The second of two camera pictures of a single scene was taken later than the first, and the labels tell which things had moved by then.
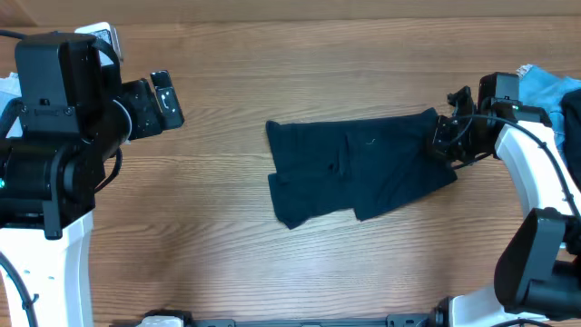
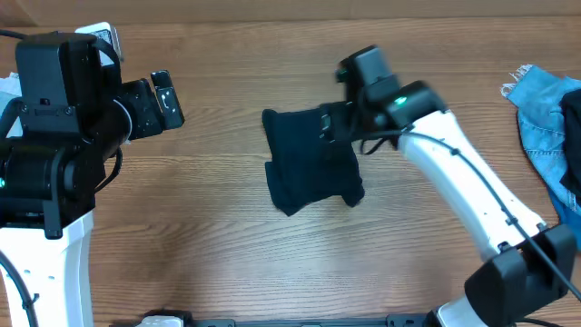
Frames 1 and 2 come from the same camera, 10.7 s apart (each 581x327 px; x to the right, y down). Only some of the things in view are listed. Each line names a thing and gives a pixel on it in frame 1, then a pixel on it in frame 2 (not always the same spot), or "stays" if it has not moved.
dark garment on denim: (571, 119) stays
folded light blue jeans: (9, 91) stays
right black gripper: (448, 132) -> (328, 122)
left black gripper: (152, 109) stays
